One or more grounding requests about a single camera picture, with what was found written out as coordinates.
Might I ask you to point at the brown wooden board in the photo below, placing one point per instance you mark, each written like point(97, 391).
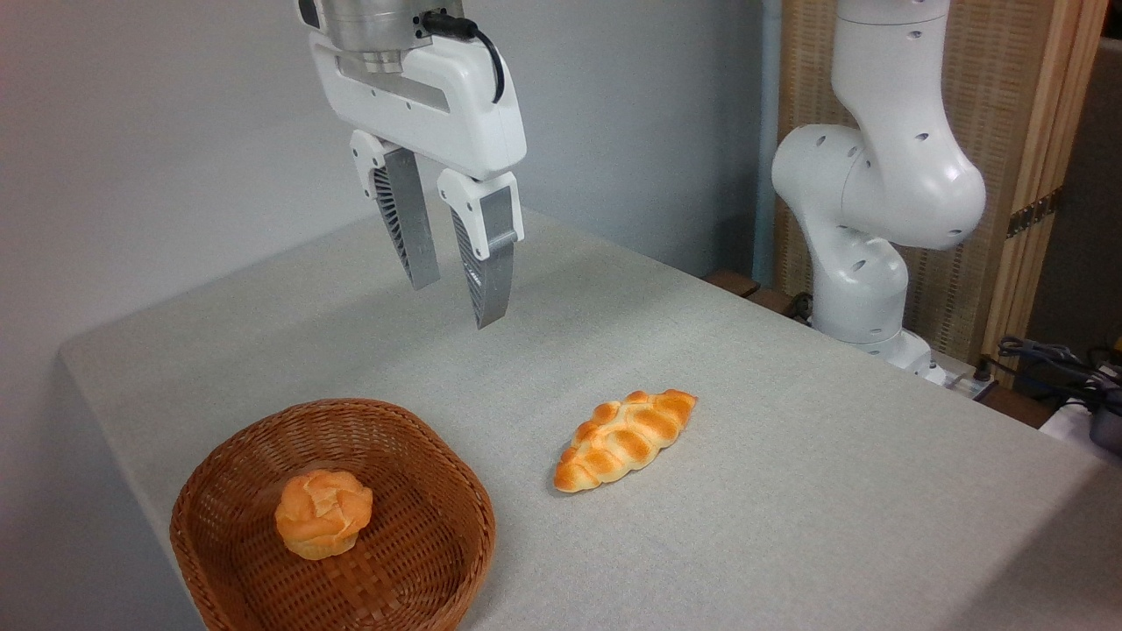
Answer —
point(1017, 407)

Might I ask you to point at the long braided bread loaf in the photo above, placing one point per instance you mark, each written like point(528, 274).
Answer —
point(627, 438)

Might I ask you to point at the brass screen hinge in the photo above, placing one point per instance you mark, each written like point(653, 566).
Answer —
point(1034, 213)

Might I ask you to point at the silver metal wrist flange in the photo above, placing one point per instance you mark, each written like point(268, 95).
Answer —
point(368, 26)

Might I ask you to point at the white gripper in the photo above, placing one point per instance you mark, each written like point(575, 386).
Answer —
point(438, 105)

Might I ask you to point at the round golden bread roll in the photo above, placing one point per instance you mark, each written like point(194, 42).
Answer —
point(323, 513)

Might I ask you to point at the grey tablecloth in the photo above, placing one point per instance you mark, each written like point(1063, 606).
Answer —
point(701, 526)

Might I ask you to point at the white flat object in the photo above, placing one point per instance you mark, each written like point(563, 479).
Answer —
point(1069, 425)

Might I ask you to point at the brown woven wicker basket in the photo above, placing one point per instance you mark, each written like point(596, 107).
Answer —
point(412, 543)

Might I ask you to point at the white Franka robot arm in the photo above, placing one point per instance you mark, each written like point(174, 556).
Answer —
point(885, 175)

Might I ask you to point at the dark grey round container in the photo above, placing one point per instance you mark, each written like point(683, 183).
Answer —
point(1109, 425)

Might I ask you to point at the wooden woven folding screen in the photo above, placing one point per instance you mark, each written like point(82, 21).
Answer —
point(999, 88)

